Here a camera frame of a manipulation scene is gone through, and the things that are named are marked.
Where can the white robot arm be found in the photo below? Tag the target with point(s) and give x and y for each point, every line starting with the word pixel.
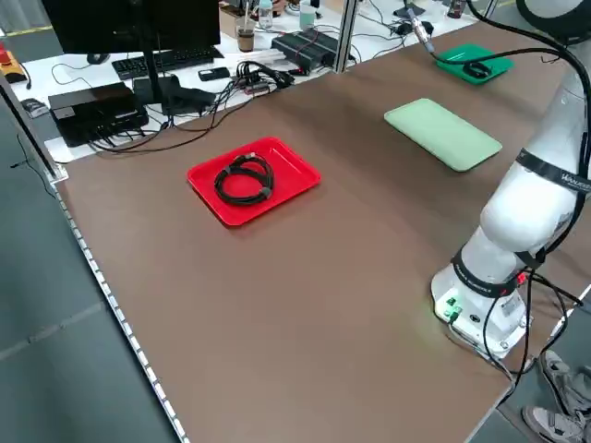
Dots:
pixel 522 212

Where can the red plastic tray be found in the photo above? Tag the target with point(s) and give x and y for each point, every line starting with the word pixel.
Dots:
pixel 286 175

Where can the pale green tray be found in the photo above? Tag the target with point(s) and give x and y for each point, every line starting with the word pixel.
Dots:
pixel 443 134

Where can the green plastic tray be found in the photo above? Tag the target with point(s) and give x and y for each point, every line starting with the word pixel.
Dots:
pixel 461 55

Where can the small black handset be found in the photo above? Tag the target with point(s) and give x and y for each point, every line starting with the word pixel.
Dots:
pixel 213 74

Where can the black finned power supply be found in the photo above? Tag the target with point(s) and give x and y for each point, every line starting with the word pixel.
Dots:
pixel 305 46

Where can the brown paper cup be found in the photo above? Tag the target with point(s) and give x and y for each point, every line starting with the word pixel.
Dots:
pixel 245 39

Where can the black keyboard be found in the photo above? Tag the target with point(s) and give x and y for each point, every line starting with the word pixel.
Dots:
pixel 184 57

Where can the clear plastic bottle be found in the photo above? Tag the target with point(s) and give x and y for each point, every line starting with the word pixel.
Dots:
pixel 265 16

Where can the pale green cup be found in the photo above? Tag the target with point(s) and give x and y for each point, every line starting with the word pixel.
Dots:
pixel 308 14

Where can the black docking box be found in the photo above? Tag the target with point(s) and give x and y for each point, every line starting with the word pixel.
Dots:
pixel 92 111

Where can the black computer mouse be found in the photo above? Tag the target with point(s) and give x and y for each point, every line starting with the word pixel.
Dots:
pixel 98 58

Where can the black computer monitor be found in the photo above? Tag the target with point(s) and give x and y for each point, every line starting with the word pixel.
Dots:
pixel 129 23

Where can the person's grey shoe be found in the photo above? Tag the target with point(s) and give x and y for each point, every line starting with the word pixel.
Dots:
pixel 565 378
pixel 554 427

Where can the red emergency stop button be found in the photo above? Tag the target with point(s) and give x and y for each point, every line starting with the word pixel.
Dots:
pixel 9 62

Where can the aluminium post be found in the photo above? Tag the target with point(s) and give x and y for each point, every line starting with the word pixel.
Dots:
pixel 346 32

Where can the aluminium frame rail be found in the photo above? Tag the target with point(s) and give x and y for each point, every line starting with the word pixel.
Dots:
pixel 32 134

